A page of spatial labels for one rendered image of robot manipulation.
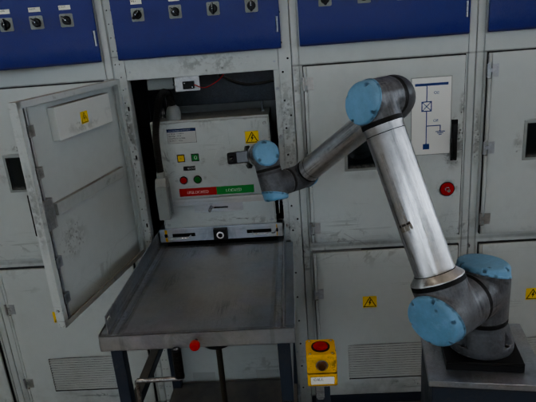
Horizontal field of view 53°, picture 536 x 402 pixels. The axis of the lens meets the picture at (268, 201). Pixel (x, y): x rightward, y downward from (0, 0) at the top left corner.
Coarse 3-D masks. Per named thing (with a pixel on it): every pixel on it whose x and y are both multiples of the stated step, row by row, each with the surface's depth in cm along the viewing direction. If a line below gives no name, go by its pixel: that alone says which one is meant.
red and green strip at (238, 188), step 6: (228, 186) 226; (234, 186) 226; (240, 186) 226; (246, 186) 226; (252, 186) 226; (180, 192) 228; (186, 192) 227; (192, 192) 227; (198, 192) 227; (204, 192) 227; (210, 192) 227; (216, 192) 227; (222, 192) 227; (228, 192) 227; (234, 192) 227; (240, 192) 227; (246, 192) 226
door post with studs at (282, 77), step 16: (288, 32) 202; (288, 48) 203; (288, 64) 205; (288, 80) 207; (288, 96) 209; (288, 112) 211; (288, 128) 213; (288, 144) 215; (288, 160) 217; (288, 208) 224; (288, 224) 226; (288, 240) 229; (304, 288) 235; (304, 304) 238; (304, 320) 240; (304, 336) 243; (304, 352) 246; (304, 368) 248; (304, 384) 251; (304, 400) 254
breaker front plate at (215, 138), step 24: (216, 120) 217; (240, 120) 217; (264, 120) 217; (168, 144) 221; (192, 144) 221; (216, 144) 220; (240, 144) 220; (168, 168) 224; (216, 168) 224; (240, 168) 223; (192, 216) 231; (216, 216) 230; (240, 216) 230; (264, 216) 230
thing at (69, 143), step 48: (48, 96) 166; (96, 96) 193; (48, 144) 171; (96, 144) 198; (48, 192) 171; (96, 192) 195; (48, 240) 166; (96, 240) 198; (144, 240) 231; (96, 288) 198
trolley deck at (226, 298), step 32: (192, 256) 222; (224, 256) 219; (256, 256) 217; (288, 256) 215; (160, 288) 196; (192, 288) 194; (224, 288) 192; (256, 288) 190; (288, 288) 189; (128, 320) 176; (160, 320) 174; (192, 320) 173; (224, 320) 171; (256, 320) 170; (288, 320) 168
